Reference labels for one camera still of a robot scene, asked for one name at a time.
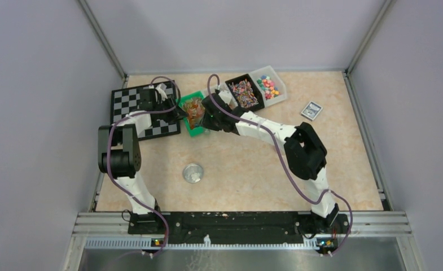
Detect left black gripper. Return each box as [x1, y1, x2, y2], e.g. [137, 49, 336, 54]
[153, 95, 188, 124]

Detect green candy bin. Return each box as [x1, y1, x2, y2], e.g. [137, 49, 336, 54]
[180, 91, 205, 137]

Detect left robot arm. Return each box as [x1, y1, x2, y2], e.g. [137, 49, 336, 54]
[98, 81, 186, 233]

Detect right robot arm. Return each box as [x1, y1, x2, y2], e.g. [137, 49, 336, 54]
[201, 93, 339, 233]

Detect white bin orange candies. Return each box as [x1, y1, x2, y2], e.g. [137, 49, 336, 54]
[202, 83, 238, 115]

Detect white bin colourful candies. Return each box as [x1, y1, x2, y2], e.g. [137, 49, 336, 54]
[248, 65, 287, 108]

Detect black candy bin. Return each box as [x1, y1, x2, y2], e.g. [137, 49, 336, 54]
[225, 74, 265, 112]

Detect black grey chessboard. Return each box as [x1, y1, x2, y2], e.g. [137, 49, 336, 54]
[110, 85, 181, 141]

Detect blue playing card box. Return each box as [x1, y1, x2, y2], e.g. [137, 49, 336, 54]
[300, 101, 323, 121]

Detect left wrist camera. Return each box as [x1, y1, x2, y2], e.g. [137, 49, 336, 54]
[155, 83, 168, 102]

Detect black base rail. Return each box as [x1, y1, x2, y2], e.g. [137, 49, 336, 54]
[128, 211, 349, 245]

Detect white cable duct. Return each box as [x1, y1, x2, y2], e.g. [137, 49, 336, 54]
[85, 236, 335, 251]

